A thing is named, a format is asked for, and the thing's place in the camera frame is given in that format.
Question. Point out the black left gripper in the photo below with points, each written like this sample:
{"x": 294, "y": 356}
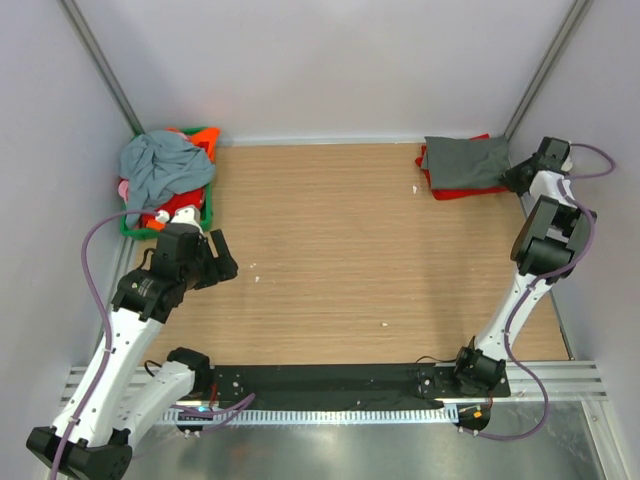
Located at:
{"x": 225, "y": 264}

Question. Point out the light blue t shirt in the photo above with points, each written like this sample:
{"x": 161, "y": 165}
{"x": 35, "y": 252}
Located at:
{"x": 160, "y": 170}

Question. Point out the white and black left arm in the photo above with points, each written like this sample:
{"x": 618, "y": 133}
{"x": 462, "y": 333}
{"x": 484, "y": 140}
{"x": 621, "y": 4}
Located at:
{"x": 94, "y": 436}

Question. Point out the red t shirt in basket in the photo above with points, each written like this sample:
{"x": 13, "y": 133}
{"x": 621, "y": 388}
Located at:
{"x": 192, "y": 198}

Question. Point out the orange t shirt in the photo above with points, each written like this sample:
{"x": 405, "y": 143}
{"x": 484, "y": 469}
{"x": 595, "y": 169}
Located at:
{"x": 205, "y": 138}

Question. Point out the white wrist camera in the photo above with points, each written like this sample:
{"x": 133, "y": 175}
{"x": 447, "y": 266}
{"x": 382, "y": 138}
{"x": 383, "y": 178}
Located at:
{"x": 189, "y": 215}
{"x": 567, "y": 165}

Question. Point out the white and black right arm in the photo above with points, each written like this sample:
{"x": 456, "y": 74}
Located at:
{"x": 557, "y": 234}

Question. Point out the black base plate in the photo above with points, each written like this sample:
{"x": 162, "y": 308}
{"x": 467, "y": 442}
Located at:
{"x": 346, "y": 387}

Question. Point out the pink garment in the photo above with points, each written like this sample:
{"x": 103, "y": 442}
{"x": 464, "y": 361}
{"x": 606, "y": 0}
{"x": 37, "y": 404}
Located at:
{"x": 123, "y": 189}

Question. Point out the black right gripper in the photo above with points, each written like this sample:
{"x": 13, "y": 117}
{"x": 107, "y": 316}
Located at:
{"x": 510, "y": 177}

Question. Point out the green plastic basket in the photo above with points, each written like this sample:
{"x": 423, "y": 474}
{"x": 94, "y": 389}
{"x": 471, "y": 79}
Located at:
{"x": 130, "y": 230}

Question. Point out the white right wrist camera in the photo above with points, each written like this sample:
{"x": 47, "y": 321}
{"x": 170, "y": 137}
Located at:
{"x": 567, "y": 165}

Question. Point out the slotted white cable duct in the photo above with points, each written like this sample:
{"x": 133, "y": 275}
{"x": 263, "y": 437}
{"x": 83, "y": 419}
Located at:
{"x": 445, "y": 415}

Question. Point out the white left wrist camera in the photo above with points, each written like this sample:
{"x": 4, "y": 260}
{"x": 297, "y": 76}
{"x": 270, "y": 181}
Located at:
{"x": 189, "y": 215}

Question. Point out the dark grey t shirt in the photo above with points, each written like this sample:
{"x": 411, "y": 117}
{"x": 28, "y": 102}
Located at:
{"x": 467, "y": 162}

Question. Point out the folded red t shirt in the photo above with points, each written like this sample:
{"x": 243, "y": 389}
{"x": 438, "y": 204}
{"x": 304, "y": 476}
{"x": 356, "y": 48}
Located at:
{"x": 450, "y": 192}

